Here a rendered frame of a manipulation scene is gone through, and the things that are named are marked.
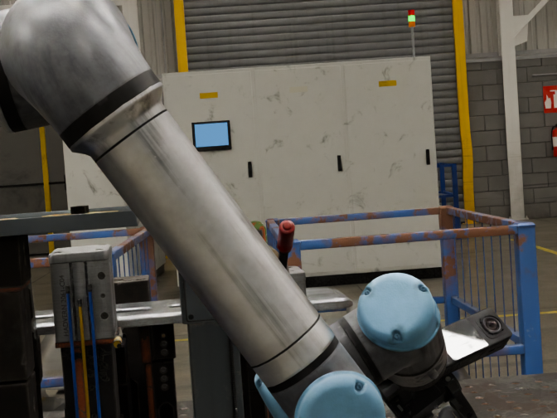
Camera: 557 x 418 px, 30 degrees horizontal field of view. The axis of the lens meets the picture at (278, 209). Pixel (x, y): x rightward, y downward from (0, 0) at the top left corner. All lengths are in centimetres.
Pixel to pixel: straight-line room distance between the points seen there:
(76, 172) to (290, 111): 197
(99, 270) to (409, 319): 51
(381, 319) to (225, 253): 20
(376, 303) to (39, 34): 40
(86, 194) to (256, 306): 851
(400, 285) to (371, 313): 4
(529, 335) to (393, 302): 240
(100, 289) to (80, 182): 801
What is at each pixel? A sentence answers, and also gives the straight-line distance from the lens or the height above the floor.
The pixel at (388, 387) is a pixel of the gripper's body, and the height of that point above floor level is 96.
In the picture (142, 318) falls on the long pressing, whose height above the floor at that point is 100.
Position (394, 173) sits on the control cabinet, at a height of 97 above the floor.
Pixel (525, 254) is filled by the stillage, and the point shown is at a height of 85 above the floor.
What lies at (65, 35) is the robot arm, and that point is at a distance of 87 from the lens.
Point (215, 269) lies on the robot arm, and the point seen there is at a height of 113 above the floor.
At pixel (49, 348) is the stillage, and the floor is 52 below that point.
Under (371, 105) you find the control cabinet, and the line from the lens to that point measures 938.
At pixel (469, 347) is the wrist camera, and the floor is 99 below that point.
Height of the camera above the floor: 122
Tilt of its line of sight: 3 degrees down
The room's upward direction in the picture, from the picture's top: 4 degrees counter-clockwise
